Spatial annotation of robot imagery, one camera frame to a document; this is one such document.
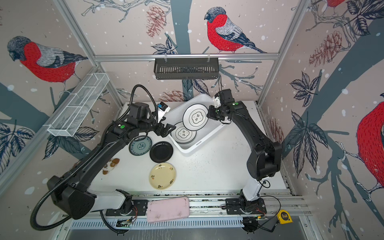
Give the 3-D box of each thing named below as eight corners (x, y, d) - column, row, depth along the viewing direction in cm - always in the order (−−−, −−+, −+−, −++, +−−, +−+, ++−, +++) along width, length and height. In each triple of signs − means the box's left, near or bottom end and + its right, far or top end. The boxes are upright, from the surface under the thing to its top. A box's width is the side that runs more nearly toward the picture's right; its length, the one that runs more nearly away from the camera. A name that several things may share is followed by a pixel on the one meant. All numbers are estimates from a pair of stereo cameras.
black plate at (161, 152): (148, 162, 91) (147, 161, 89) (152, 143, 100) (151, 141, 98) (171, 162, 91) (171, 161, 89) (174, 143, 100) (173, 141, 98)
